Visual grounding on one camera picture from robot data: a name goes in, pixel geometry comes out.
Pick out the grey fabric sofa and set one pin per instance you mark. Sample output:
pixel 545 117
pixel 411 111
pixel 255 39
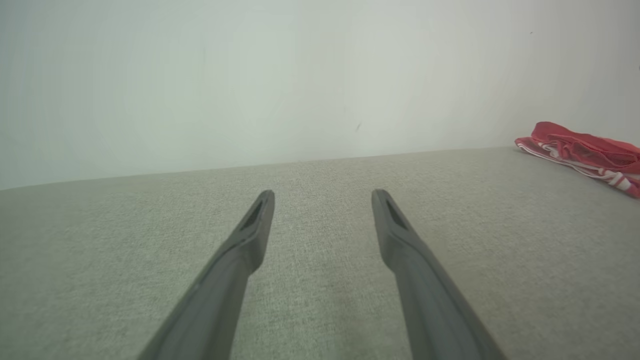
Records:
pixel 320 240

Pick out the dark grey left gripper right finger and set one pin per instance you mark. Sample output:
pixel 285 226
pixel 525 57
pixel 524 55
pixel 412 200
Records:
pixel 430 300

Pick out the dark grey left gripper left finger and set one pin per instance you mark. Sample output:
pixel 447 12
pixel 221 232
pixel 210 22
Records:
pixel 220 300

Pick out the red jersey with navy number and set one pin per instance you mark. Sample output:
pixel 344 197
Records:
pixel 590 152

